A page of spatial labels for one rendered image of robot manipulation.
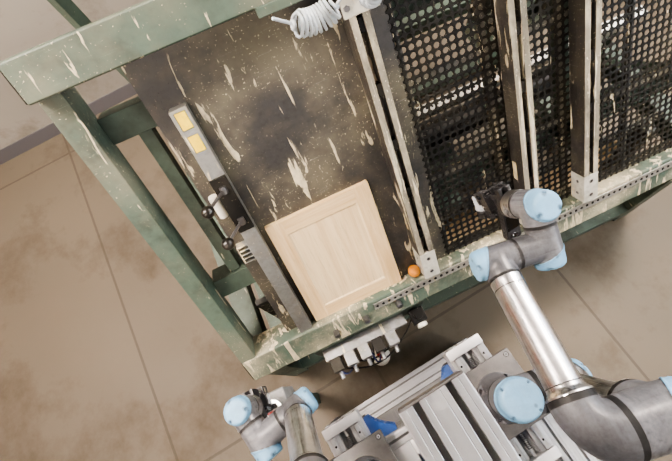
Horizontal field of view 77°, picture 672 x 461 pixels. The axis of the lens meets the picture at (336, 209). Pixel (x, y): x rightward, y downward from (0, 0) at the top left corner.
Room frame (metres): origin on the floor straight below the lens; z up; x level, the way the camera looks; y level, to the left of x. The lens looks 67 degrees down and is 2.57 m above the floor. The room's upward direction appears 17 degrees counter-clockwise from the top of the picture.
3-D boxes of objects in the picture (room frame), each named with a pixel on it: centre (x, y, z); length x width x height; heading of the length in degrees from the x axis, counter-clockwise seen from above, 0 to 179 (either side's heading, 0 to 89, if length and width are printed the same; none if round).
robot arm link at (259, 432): (-0.04, 0.37, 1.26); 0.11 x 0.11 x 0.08; 24
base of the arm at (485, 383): (-0.14, -0.33, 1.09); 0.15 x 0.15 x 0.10
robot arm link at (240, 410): (0.04, 0.43, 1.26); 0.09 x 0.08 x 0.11; 24
